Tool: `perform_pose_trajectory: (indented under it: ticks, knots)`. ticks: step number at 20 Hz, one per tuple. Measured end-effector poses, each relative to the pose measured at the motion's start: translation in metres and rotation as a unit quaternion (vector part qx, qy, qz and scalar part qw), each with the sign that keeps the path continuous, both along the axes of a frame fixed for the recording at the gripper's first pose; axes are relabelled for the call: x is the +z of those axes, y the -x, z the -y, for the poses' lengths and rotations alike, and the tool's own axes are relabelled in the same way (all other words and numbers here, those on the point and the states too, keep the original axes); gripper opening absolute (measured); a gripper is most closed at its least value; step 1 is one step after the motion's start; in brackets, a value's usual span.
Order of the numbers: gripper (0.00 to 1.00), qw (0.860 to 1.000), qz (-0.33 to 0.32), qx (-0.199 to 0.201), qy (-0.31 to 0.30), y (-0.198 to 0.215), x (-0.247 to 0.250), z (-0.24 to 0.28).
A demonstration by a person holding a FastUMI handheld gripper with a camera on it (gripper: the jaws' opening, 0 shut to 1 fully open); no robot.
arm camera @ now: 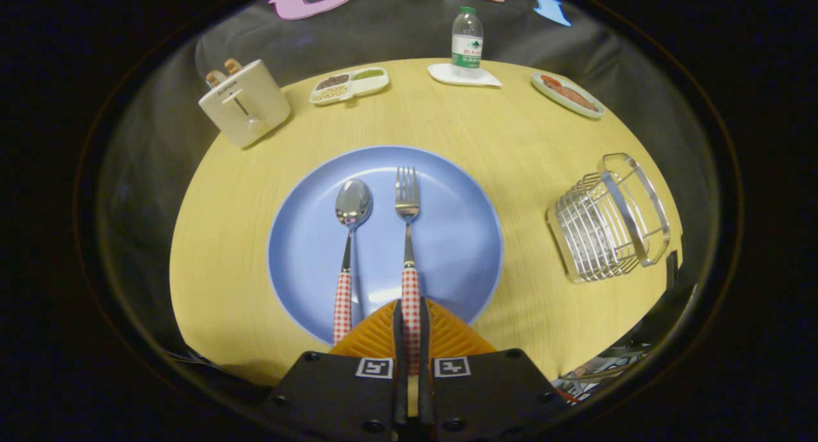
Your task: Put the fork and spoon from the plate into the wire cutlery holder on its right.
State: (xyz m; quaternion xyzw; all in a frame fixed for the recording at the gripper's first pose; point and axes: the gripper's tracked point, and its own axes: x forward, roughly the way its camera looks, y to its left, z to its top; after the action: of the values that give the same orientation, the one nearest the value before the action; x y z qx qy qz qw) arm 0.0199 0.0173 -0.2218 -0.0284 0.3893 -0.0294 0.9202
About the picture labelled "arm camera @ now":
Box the white oval plate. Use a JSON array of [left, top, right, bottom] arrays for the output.
[[531, 72, 605, 119]]

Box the blue round plate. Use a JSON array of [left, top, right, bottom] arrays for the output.
[[267, 146, 504, 347]]

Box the fork with red checked handle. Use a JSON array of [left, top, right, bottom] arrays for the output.
[[394, 166, 422, 376]]

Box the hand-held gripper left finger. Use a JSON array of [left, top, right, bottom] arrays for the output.
[[259, 300, 408, 439]]

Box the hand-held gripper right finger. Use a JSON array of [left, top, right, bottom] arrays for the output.
[[419, 297, 571, 439]]

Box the white flat tray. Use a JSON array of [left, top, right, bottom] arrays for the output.
[[428, 63, 502, 88]]

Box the clear water bottle green label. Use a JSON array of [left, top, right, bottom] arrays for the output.
[[451, 6, 484, 79]]

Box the metal wire basket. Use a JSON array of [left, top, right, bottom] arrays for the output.
[[546, 153, 671, 284]]

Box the cream toaster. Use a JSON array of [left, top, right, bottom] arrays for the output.
[[198, 59, 292, 149]]

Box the red food on oval plate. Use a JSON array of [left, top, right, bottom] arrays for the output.
[[541, 75, 599, 112]]

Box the spoon with red checked handle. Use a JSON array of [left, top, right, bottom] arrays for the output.
[[332, 178, 373, 346]]

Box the bundle of cables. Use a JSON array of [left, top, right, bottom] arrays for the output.
[[553, 343, 651, 404]]

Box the white divided dish with grains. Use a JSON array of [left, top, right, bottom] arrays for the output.
[[309, 67, 390, 105]]

